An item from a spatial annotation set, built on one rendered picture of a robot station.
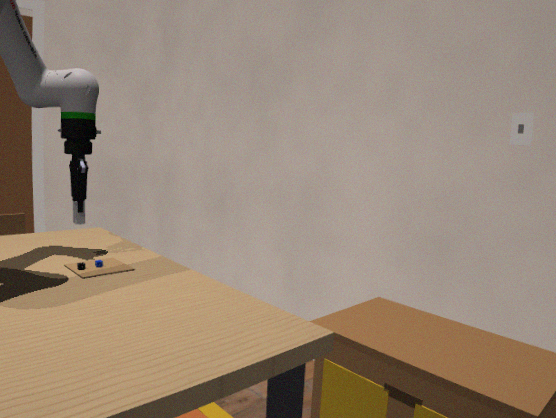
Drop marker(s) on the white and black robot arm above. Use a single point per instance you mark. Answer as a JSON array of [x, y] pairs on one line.
[[74, 90]]

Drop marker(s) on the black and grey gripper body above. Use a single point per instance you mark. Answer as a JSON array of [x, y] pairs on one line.
[[80, 148]]

